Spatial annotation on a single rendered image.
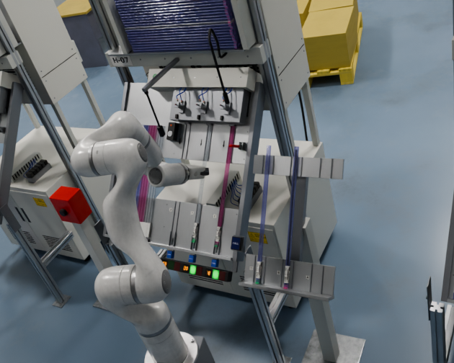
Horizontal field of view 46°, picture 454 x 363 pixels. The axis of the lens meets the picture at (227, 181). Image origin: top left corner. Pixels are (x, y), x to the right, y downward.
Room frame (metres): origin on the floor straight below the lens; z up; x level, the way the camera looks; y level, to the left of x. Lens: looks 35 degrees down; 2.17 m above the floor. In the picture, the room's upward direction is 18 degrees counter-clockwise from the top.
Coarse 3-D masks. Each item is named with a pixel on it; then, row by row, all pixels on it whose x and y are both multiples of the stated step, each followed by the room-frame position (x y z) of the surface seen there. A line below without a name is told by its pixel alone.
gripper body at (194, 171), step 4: (188, 168) 1.76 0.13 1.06; (192, 168) 1.76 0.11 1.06; (196, 168) 1.77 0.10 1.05; (200, 168) 1.78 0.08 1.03; (204, 168) 1.80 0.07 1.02; (192, 172) 1.75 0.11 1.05; (196, 172) 1.76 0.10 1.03; (188, 176) 1.74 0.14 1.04; (192, 176) 1.74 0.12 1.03; (196, 176) 1.75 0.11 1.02; (200, 176) 1.77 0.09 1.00; (204, 176) 1.79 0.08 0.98
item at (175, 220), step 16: (160, 208) 1.89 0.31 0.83; (176, 208) 1.85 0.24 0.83; (192, 208) 1.80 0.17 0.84; (208, 208) 1.76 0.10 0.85; (224, 208) 1.72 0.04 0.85; (160, 224) 1.85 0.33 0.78; (176, 224) 1.81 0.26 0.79; (192, 224) 1.76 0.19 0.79; (208, 224) 1.72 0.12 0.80; (224, 224) 1.68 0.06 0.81; (160, 240) 1.81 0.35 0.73; (176, 240) 1.76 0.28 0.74; (208, 240) 1.68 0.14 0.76; (224, 240) 1.64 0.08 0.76
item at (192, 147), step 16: (128, 96) 2.33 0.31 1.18; (144, 96) 2.27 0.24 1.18; (160, 96) 2.22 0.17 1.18; (144, 112) 2.22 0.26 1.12; (160, 112) 2.17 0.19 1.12; (192, 128) 2.02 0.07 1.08; (224, 128) 1.93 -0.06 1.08; (240, 128) 1.89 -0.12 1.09; (176, 144) 2.03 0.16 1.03; (192, 144) 1.98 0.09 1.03; (224, 144) 1.89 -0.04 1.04; (208, 160) 1.89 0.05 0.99; (224, 160) 1.84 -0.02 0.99; (240, 160) 1.80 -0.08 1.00
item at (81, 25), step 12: (72, 0) 6.78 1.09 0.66; (84, 0) 6.60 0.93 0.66; (60, 12) 6.40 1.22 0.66; (72, 12) 6.23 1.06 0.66; (84, 12) 6.10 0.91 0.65; (72, 24) 6.23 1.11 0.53; (84, 24) 6.15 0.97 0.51; (96, 24) 6.26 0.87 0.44; (72, 36) 6.26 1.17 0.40; (84, 36) 6.18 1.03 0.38; (96, 36) 6.13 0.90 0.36; (84, 48) 6.22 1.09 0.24; (96, 48) 6.14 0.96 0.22; (84, 60) 6.25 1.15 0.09; (96, 60) 6.17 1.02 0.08
